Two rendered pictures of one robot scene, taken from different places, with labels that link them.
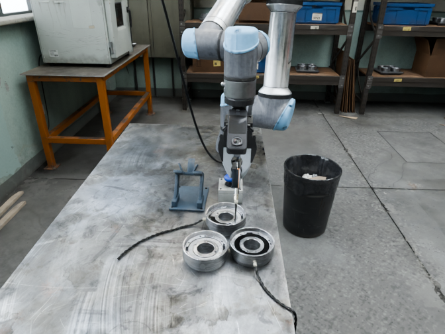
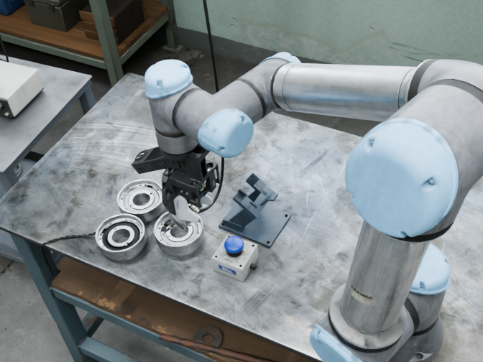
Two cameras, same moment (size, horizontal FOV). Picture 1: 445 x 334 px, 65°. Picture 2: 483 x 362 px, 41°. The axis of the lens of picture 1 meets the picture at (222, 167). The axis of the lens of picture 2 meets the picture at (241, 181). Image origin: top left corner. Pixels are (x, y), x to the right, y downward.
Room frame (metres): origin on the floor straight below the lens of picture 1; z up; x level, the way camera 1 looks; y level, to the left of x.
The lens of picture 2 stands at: (1.31, -0.72, 1.89)
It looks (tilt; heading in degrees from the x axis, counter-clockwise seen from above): 46 degrees down; 120
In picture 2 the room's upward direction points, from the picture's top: 5 degrees counter-clockwise
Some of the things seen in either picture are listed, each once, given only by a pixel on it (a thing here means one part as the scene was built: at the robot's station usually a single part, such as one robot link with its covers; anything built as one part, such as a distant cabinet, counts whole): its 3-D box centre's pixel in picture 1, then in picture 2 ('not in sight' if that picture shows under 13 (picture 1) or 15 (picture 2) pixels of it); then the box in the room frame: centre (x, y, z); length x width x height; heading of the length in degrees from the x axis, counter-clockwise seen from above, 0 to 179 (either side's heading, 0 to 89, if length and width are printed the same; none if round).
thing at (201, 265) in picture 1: (205, 250); (141, 202); (0.62, 0.04, 0.82); 0.10 x 0.10 x 0.04
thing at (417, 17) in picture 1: (400, 13); not in sight; (4.30, -1.99, 1.11); 0.52 x 0.38 x 0.22; 88
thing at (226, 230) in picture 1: (226, 219); (180, 233); (0.75, -0.01, 0.82); 0.10 x 0.10 x 0.04
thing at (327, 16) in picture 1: (313, 12); not in sight; (4.33, -1.01, 1.11); 0.52 x 0.38 x 0.22; 88
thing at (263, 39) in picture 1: (246, 47); (221, 118); (0.91, -0.05, 1.23); 0.11 x 0.11 x 0.08; 71
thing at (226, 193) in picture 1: (230, 189); (237, 258); (0.89, -0.03, 0.82); 0.08 x 0.07 x 0.05; 178
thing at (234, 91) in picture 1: (238, 88); (178, 132); (0.81, -0.03, 1.15); 0.08 x 0.08 x 0.05
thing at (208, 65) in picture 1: (208, 53); not in sight; (4.35, 0.18, 0.64); 0.49 x 0.40 x 0.37; 93
